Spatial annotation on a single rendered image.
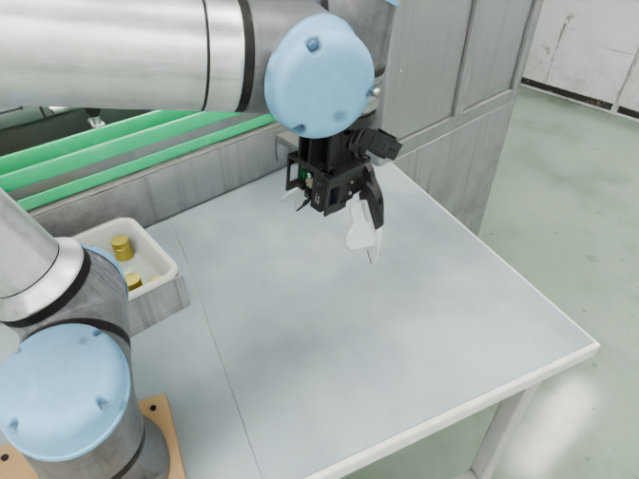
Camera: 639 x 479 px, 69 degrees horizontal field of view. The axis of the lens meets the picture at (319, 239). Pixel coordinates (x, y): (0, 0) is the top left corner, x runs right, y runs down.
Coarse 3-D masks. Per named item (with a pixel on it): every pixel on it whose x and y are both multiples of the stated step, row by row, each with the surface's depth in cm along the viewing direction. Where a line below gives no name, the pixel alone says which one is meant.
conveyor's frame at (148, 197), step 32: (192, 160) 105; (224, 160) 111; (256, 160) 118; (96, 192) 94; (128, 192) 98; (160, 192) 103; (192, 192) 109; (224, 192) 116; (64, 224) 92; (96, 224) 97
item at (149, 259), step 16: (112, 224) 92; (128, 224) 93; (80, 240) 89; (96, 240) 91; (144, 240) 89; (112, 256) 95; (144, 256) 93; (160, 256) 85; (128, 272) 91; (144, 272) 91; (160, 272) 89; (176, 272) 82; (144, 288) 78
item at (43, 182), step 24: (192, 120) 102; (216, 120) 106; (240, 120) 111; (264, 120) 115; (96, 144) 91; (120, 144) 94; (144, 144) 97; (168, 144) 101; (192, 144) 105; (24, 168) 84; (48, 168) 87; (72, 168) 90; (96, 168) 93; (120, 168) 96; (24, 192) 86; (48, 192) 89; (72, 192) 92
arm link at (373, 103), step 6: (378, 78) 48; (378, 84) 49; (378, 90) 48; (372, 96) 49; (378, 96) 50; (372, 102) 49; (366, 108) 49; (372, 108) 50; (360, 114) 49; (366, 114) 50
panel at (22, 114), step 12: (0, 108) 91; (12, 108) 93; (24, 108) 94; (36, 108) 95; (48, 108) 97; (60, 108) 98; (72, 108) 100; (0, 120) 92; (12, 120) 93; (24, 120) 94; (36, 120) 96
